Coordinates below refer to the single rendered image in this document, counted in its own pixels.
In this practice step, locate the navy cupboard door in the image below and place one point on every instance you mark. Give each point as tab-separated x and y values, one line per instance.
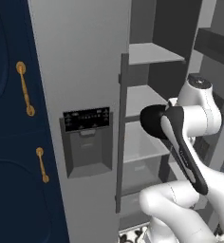
9	79
19	196

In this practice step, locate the grey fridge shelf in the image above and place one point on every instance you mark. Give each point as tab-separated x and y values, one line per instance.
148	52
140	101
139	144

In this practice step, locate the grey fridge door with dispenser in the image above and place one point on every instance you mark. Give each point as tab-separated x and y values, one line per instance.
82	63

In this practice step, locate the open grey fridge door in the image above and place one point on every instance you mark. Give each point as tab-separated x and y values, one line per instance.
216	44

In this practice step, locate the clear fridge drawer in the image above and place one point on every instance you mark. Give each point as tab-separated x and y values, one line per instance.
139	174

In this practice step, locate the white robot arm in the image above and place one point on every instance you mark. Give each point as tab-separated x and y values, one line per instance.
196	117

